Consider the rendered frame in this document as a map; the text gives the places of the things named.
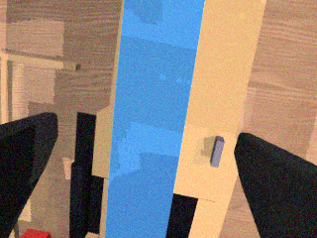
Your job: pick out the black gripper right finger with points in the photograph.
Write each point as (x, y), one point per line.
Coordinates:
(281, 188)

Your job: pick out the red cube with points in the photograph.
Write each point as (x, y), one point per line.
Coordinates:
(32, 233)

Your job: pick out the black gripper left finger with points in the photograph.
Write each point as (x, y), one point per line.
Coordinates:
(25, 147)

